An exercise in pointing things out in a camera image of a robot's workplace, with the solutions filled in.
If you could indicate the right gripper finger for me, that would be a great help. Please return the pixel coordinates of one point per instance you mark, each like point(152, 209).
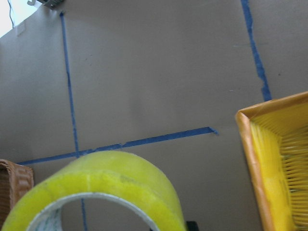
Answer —
point(192, 226)

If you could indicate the yellow tape roll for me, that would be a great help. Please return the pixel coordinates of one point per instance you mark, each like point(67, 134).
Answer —
point(120, 177)

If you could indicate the yellow woven basket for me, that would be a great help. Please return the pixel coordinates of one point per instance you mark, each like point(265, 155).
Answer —
point(275, 141)

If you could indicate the brown wicker basket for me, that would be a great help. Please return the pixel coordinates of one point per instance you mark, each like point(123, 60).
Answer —
point(15, 181)

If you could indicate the aluminium frame post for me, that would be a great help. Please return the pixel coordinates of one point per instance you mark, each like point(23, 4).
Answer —
point(52, 4)

